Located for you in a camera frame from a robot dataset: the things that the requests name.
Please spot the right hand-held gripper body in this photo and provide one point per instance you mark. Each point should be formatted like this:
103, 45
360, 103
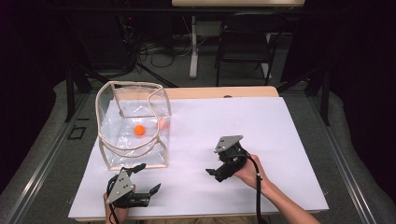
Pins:
229, 158

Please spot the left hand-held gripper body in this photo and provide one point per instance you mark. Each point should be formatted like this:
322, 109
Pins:
122, 187

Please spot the clear plastic bag beige trim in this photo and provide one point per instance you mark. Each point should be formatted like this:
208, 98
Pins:
134, 137

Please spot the orange ball with dark mark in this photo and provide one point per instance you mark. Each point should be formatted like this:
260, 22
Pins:
139, 130

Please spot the plain orange ball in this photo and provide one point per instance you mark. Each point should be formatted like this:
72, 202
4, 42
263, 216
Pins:
163, 124

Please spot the person's right hand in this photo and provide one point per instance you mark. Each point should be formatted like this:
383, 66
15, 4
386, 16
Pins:
249, 174

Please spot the person's left hand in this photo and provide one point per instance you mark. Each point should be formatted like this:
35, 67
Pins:
115, 214

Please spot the white board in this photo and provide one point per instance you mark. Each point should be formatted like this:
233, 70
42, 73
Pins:
193, 193

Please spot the person's beige trousers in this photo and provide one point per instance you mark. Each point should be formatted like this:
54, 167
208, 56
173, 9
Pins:
202, 221

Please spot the black metal stand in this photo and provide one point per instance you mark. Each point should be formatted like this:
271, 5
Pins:
325, 99
70, 93

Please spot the black folding chair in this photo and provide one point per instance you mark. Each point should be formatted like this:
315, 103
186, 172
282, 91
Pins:
246, 46

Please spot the white desk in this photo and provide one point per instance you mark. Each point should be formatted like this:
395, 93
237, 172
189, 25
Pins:
194, 46

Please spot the dark curtain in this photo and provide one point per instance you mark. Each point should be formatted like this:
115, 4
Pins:
18, 93
367, 93

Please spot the metal floor rail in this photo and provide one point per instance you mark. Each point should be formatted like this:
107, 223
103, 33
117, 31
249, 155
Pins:
46, 158
339, 149

